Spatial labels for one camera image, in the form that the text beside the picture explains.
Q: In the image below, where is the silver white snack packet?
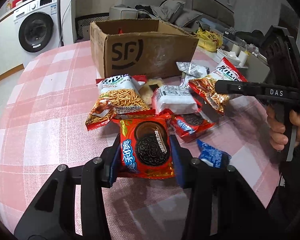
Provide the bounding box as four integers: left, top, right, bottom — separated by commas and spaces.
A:
176, 62, 210, 78

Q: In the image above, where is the grey cushion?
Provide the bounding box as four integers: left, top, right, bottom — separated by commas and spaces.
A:
160, 0, 185, 23

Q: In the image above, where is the right hand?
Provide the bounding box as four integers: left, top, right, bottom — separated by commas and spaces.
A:
266, 106, 300, 151

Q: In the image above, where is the brown SF cardboard box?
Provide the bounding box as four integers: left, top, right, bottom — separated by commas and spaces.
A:
90, 19, 198, 78

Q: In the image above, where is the noodle snack bag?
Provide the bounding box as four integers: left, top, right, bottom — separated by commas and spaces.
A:
188, 57, 247, 115
85, 74, 150, 131

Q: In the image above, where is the white red snack packet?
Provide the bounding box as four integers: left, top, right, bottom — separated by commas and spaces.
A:
152, 85, 199, 115

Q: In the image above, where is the white coffee table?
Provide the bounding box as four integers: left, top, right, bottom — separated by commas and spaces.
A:
216, 47, 271, 83

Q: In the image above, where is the pink plaid tablecloth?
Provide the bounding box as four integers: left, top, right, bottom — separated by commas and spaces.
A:
0, 42, 279, 239

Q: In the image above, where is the grey clothes pile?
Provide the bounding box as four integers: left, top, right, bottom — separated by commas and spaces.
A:
134, 4, 165, 20

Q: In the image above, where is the blue Oreo packet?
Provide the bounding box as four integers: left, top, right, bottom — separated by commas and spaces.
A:
197, 140, 231, 168

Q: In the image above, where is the rice cracker packet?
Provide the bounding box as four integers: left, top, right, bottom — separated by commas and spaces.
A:
139, 78, 164, 106

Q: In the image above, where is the grey sofa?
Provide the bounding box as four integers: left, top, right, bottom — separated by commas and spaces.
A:
109, 0, 235, 28

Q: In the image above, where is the yellow plastic bag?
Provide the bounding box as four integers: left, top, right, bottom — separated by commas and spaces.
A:
196, 28, 223, 53

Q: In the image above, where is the white washing machine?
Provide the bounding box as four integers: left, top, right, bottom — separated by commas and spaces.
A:
13, 0, 63, 55

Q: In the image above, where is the red Oreo packet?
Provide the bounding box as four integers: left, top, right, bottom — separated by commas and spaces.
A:
114, 114, 175, 179
170, 113, 215, 142

